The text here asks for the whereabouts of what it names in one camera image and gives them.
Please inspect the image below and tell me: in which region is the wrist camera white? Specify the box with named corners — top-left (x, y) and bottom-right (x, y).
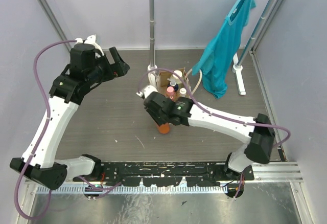
top-left (136, 85), bottom-right (158, 99)
top-left (75, 35), bottom-right (105, 56)

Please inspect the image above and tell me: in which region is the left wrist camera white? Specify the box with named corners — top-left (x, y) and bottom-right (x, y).
top-left (75, 35), bottom-right (105, 56)

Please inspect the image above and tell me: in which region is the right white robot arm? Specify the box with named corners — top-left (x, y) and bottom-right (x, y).
top-left (144, 91), bottom-right (275, 180)

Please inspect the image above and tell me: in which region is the orange bottle blue cap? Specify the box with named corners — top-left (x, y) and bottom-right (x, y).
top-left (157, 123), bottom-right (170, 135)

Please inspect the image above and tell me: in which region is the blue pump bottle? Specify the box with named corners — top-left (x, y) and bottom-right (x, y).
top-left (167, 80), bottom-right (179, 92)

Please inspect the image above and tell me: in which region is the amber bottle white cap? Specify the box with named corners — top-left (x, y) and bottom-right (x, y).
top-left (179, 87), bottom-right (187, 98)

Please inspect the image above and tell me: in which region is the brown canvas tote bag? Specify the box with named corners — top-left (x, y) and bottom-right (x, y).
top-left (147, 65), bottom-right (203, 98)

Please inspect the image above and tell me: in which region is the purple cable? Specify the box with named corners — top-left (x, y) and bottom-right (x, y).
top-left (14, 39), bottom-right (122, 220)
top-left (136, 69), bottom-right (292, 199)

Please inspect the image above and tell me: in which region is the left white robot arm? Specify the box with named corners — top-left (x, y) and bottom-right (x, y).
top-left (10, 43), bottom-right (130, 190)

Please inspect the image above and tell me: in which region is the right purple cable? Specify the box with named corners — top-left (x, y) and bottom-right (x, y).
top-left (136, 69), bottom-right (292, 199)

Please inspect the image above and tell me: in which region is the green bottle cream cap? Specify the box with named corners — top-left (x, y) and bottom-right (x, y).
top-left (171, 70), bottom-right (183, 82)

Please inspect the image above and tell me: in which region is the teal t-shirt on hanger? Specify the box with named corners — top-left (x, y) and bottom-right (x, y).
top-left (192, 0), bottom-right (256, 99)

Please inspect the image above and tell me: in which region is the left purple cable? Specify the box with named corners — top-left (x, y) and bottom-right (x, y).
top-left (14, 39), bottom-right (122, 220)

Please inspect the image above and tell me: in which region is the white metal clothes rack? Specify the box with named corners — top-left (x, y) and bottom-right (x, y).
top-left (148, 0), bottom-right (276, 96)

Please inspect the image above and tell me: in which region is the pink cap clear bottle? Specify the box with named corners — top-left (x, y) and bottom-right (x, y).
top-left (166, 86), bottom-right (176, 101)

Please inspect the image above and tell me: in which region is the aluminium frame rail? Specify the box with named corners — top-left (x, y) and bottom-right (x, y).
top-left (26, 161), bottom-right (303, 194)

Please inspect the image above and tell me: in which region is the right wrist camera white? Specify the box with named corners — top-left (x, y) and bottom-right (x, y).
top-left (136, 85), bottom-right (158, 99)

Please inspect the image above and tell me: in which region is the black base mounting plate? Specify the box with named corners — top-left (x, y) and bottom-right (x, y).
top-left (84, 161), bottom-right (254, 187)

